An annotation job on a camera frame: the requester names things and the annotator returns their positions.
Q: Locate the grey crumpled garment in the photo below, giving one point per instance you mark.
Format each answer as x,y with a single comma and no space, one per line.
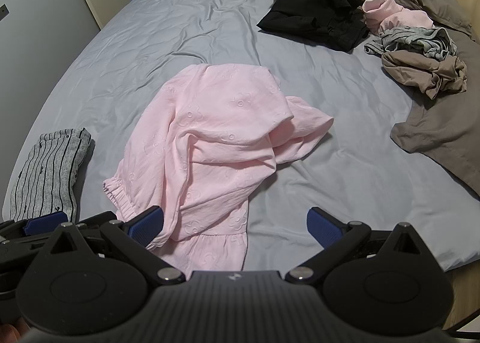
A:
412,37

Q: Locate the black garment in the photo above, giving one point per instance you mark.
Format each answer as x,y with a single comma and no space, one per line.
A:
318,9

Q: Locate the grey striped folded garment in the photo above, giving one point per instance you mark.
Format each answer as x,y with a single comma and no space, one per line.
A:
48,174

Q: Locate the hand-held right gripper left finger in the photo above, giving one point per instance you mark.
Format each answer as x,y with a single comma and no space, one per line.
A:
148,225

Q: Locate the person's left hand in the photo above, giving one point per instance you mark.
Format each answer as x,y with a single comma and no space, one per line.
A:
8,333

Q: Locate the grey door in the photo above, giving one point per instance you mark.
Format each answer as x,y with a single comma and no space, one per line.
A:
48,9

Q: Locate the taupe crumpled garment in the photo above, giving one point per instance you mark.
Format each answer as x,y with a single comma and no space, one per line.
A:
412,73

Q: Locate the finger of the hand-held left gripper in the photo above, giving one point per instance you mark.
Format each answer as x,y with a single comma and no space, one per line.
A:
43,223
93,220

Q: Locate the dark wall switch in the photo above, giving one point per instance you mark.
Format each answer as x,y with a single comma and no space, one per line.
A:
3,13

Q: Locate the pink embossed pants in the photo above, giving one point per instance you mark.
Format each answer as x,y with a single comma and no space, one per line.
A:
210,133

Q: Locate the small pink garment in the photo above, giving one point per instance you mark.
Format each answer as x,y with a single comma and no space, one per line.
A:
393,16

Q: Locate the grey-brown duvet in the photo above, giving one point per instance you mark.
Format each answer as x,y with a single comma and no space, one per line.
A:
442,129

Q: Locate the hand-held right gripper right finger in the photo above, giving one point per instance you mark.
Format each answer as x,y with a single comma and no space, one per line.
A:
318,225

